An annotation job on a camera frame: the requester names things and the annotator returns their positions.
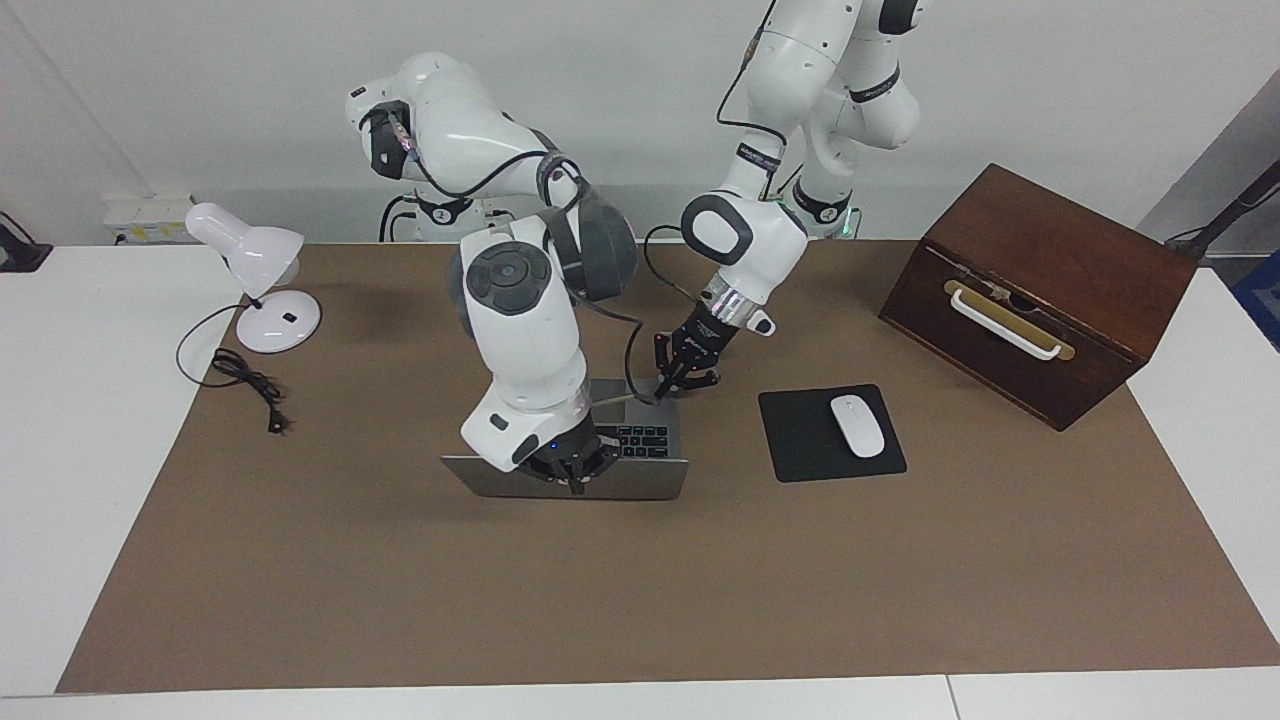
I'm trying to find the blue object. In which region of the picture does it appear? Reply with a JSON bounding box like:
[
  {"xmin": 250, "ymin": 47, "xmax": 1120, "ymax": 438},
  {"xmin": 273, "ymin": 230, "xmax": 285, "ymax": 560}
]
[{"xmin": 1232, "ymin": 250, "xmax": 1280, "ymax": 351}]

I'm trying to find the white power strip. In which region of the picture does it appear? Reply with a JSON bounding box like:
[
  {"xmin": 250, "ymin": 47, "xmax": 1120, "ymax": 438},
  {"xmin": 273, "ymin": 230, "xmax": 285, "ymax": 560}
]
[{"xmin": 103, "ymin": 193, "xmax": 194, "ymax": 246}]

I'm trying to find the black mouse pad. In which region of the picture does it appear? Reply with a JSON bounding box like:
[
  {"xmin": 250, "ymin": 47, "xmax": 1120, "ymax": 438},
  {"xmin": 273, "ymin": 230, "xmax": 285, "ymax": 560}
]
[{"xmin": 757, "ymin": 384, "xmax": 908, "ymax": 484}]

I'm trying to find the white desk lamp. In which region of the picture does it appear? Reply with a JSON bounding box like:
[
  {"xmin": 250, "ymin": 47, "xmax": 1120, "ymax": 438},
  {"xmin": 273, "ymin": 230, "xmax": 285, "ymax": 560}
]
[{"xmin": 185, "ymin": 202, "xmax": 323, "ymax": 354}]

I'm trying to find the brass handle plate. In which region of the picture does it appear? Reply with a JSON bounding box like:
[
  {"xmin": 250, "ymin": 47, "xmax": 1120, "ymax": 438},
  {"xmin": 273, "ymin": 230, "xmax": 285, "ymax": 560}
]
[{"xmin": 943, "ymin": 279, "xmax": 1077, "ymax": 362}]

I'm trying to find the brown table mat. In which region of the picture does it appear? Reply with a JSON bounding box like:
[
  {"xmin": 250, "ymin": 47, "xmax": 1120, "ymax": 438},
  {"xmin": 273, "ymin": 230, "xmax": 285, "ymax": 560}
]
[{"xmin": 55, "ymin": 240, "xmax": 1280, "ymax": 694}]

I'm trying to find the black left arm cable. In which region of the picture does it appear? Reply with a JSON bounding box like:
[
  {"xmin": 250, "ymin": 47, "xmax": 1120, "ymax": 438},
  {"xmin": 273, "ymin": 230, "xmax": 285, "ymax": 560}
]
[{"xmin": 643, "ymin": 0, "xmax": 791, "ymax": 311}]

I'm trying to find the black clamp base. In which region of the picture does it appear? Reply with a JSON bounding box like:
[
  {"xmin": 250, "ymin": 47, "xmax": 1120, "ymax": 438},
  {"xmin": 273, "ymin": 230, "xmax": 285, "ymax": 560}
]
[{"xmin": 0, "ymin": 212, "xmax": 53, "ymax": 273}]

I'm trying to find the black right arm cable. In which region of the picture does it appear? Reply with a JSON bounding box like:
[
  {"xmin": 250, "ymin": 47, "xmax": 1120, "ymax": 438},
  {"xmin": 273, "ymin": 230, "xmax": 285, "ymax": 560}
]
[{"xmin": 385, "ymin": 105, "xmax": 651, "ymax": 406}]

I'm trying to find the black lamp power cable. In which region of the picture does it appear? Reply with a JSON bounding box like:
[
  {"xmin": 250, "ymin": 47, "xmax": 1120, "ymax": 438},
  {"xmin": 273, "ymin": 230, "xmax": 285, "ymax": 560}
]
[{"xmin": 176, "ymin": 303, "xmax": 291, "ymax": 436}]

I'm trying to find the black stand pole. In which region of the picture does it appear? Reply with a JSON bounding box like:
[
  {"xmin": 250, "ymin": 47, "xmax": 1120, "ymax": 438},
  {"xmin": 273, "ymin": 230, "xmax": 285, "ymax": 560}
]
[{"xmin": 1165, "ymin": 158, "xmax": 1280, "ymax": 263}]

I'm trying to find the dark brown wooden box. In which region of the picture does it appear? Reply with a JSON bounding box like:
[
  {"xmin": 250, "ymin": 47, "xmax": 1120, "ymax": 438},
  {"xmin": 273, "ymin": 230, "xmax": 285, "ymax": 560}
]
[{"xmin": 878, "ymin": 163, "xmax": 1199, "ymax": 432}]

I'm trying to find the white box handle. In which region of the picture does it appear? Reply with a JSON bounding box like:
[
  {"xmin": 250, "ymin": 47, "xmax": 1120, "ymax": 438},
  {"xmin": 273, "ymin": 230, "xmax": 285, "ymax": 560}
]
[{"xmin": 948, "ymin": 288, "xmax": 1063, "ymax": 361}]

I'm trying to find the white computer mouse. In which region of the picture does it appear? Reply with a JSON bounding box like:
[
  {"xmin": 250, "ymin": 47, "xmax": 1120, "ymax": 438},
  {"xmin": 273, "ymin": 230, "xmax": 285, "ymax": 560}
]
[{"xmin": 830, "ymin": 395, "xmax": 887, "ymax": 459}]

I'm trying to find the silver laptop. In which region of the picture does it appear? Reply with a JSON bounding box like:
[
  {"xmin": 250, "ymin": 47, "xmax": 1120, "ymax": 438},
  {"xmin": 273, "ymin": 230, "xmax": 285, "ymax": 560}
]
[{"xmin": 441, "ymin": 378, "xmax": 691, "ymax": 501}]

